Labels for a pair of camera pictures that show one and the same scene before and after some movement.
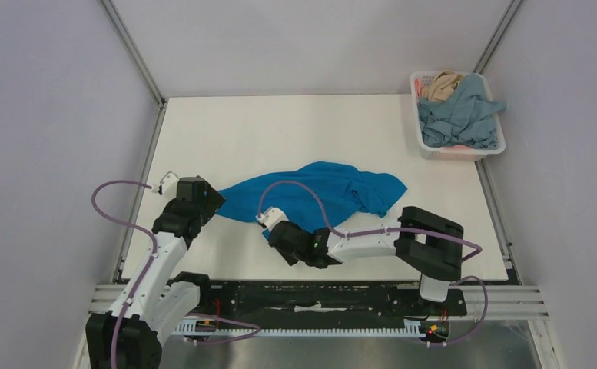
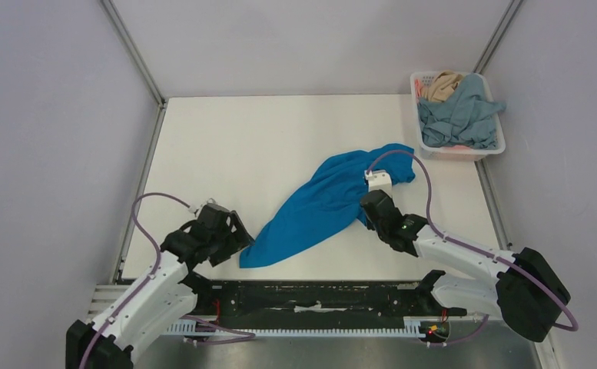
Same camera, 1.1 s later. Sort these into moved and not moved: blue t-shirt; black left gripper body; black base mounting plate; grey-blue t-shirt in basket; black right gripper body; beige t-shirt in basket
Moved: black right gripper body; black left gripper body; blue t-shirt
Not moved: black base mounting plate; grey-blue t-shirt in basket; beige t-shirt in basket
